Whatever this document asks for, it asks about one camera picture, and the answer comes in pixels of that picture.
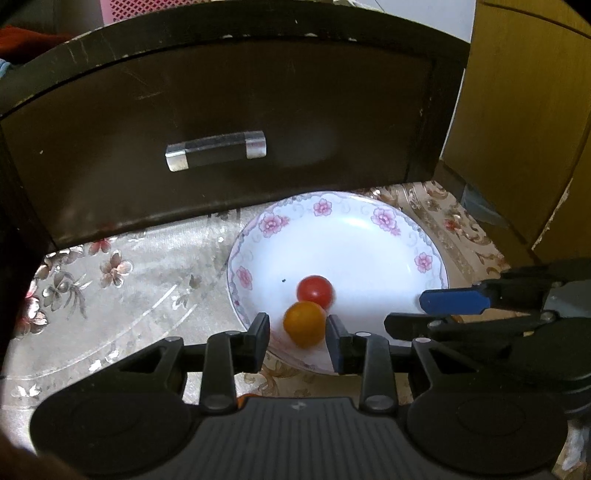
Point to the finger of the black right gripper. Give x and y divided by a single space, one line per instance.
522 290
426 329

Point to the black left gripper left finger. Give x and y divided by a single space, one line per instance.
229 353

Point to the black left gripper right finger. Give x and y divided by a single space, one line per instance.
366 355

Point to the orange tomato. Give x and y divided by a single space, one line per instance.
304 323

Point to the red cherry tomato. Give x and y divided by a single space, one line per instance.
316 289

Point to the white floral ceramic bowl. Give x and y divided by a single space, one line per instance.
377 259

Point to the beige floral tablecloth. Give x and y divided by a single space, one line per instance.
102 375

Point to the dark wooden nightstand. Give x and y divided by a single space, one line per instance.
347 98

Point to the pink plastic basket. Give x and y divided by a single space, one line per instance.
113 11

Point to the red cloth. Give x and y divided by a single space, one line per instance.
19 46

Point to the silver black drawer handle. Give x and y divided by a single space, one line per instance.
216 149

